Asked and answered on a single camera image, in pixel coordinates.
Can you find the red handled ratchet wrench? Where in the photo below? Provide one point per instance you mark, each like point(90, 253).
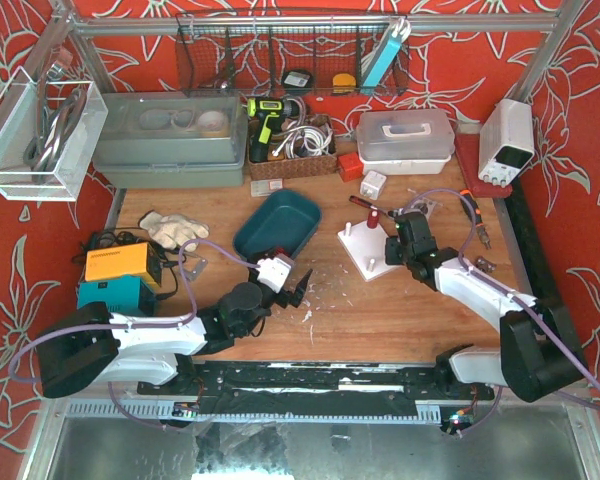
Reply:
point(390, 213)

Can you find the woven brown basket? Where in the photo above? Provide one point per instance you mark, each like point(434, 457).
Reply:
point(293, 168)

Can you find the red small box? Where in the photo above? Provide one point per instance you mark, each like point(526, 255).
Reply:
point(350, 167)

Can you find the yellow tape measure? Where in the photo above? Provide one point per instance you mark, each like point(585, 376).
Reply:
point(343, 84)

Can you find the white power supply unit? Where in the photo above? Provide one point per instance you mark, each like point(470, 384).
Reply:
point(506, 143)

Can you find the orange black screwdriver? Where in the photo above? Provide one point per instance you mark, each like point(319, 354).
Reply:
point(473, 212)

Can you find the clear small label bag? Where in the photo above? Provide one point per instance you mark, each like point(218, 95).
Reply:
point(264, 188)

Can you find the white power plug adapter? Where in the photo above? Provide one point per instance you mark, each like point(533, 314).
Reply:
point(372, 185)

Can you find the grey plastic storage box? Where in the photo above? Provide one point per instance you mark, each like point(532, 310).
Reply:
point(167, 140)

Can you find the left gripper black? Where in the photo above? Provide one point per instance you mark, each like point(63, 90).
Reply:
point(284, 293)

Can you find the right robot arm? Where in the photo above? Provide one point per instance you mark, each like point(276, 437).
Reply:
point(538, 353)

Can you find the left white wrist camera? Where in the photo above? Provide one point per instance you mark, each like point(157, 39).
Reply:
point(273, 272)

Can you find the orange power box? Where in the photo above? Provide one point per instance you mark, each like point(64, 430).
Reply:
point(139, 259)

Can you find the green yellow cordless drill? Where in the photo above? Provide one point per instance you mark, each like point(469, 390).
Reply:
point(270, 114)

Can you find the metal bracket piece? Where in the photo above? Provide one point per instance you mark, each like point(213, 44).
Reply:
point(190, 272)

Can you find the teal power box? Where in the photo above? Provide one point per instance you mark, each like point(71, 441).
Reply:
point(129, 295)

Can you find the small red spring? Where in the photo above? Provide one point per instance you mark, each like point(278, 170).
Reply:
point(373, 219)

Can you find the black cable duct strip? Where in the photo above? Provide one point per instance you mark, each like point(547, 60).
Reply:
point(543, 286)

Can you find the white work glove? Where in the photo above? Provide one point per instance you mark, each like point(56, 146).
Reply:
point(172, 231)

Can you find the plastic bag with parts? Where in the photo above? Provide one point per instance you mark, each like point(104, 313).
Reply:
point(425, 205)

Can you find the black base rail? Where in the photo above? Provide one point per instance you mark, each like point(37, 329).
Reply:
point(313, 389)

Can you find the teal plastic tray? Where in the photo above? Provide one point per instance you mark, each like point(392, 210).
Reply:
point(286, 220)

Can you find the clear acrylic hanging box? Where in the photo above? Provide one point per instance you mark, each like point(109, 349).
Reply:
point(48, 135)

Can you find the white peg base plate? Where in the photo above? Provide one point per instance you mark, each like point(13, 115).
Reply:
point(366, 248)

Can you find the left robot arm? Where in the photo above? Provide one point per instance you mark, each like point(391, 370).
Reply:
point(93, 345)

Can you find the small metal parts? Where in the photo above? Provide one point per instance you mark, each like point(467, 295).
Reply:
point(484, 265)

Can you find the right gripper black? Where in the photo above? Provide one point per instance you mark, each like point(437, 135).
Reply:
point(394, 248)

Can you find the white plastic case with handle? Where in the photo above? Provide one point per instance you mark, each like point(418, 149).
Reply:
point(405, 142)

